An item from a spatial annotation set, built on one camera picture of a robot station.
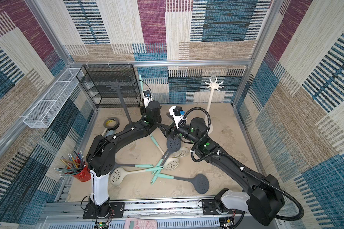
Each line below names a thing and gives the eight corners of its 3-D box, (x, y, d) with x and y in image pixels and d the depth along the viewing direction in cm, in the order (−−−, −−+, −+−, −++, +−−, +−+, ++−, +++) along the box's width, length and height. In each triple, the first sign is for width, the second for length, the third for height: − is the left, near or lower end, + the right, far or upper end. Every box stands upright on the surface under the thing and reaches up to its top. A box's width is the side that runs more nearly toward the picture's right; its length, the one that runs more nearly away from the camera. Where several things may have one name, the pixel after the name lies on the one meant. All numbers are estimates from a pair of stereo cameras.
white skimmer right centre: (178, 161, 90) (178, 159, 88) (173, 155, 93) (173, 152, 90) (189, 153, 94) (189, 151, 91) (183, 147, 96) (183, 145, 94)
